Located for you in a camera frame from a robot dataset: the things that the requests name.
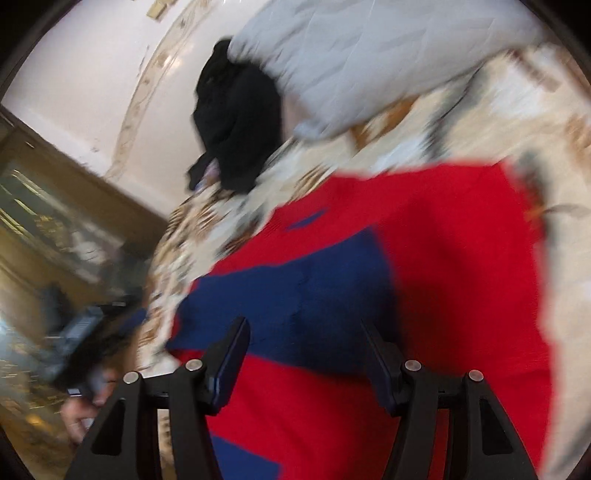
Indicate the leaf print blanket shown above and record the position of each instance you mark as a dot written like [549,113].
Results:
[568,277]

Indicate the grey quilted pillow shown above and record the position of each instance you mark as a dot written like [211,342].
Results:
[369,60]

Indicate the person's left hand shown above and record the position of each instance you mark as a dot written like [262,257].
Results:
[81,417]

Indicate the red and blue sweater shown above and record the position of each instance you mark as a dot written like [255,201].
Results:
[438,254]

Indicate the wooden glass-door cabinet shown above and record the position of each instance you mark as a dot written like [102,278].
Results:
[46,207]

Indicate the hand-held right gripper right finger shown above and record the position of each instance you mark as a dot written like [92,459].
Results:
[381,364]

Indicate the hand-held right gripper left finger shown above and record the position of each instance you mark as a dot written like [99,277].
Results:
[231,360]

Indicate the black cloth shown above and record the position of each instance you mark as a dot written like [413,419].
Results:
[240,120]

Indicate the lilac cloth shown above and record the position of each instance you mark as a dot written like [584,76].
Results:
[207,173]

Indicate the beige wall switch plate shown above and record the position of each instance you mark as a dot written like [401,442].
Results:
[158,9]

